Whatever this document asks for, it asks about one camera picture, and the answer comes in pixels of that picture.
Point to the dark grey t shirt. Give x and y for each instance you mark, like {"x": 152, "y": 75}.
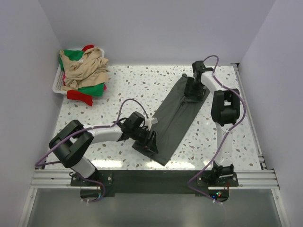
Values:
{"x": 175, "y": 115}

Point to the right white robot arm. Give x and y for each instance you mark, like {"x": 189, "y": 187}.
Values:
{"x": 225, "y": 112}

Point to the aluminium frame rail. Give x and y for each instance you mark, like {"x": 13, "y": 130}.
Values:
{"x": 55, "y": 179}

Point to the beige t shirt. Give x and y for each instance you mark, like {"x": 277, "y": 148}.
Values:
{"x": 91, "y": 71}

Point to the green t shirt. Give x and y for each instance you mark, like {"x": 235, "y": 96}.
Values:
{"x": 90, "y": 89}

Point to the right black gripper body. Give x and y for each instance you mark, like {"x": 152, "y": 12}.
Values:
{"x": 195, "y": 87}

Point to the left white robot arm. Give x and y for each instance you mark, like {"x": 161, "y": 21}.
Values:
{"x": 71, "y": 144}

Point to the red t shirt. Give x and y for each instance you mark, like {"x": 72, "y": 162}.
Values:
{"x": 79, "y": 97}

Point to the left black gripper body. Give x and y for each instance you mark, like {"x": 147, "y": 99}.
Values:
{"x": 141, "y": 136}

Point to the white plastic basket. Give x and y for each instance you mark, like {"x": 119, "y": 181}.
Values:
{"x": 58, "y": 82}

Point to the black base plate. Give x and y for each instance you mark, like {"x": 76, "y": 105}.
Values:
{"x": 101, "y": 191}

